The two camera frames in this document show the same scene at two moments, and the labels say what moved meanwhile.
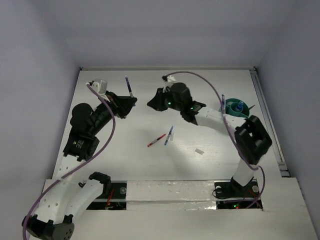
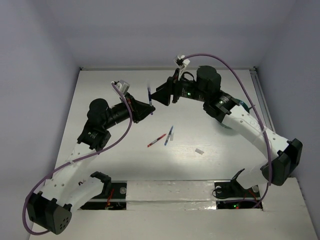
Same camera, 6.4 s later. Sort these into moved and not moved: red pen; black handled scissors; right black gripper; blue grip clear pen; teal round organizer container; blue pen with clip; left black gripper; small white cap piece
Moved: blue grip clear pen; teal round organizer container; left black gripper; black handled scissors; right black gripper
Not moved: small white cap piece; red pen; blue pen with clip
